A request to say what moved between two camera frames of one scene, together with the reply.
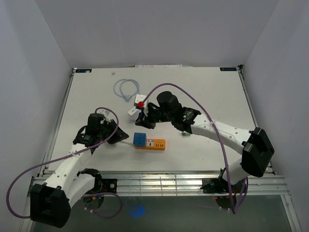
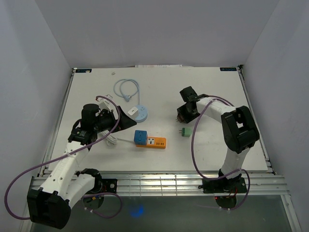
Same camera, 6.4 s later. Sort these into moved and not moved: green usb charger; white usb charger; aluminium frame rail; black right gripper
Moved: black right gripper
Not moved: aluminium frame rail; white usb charger; green usb charger
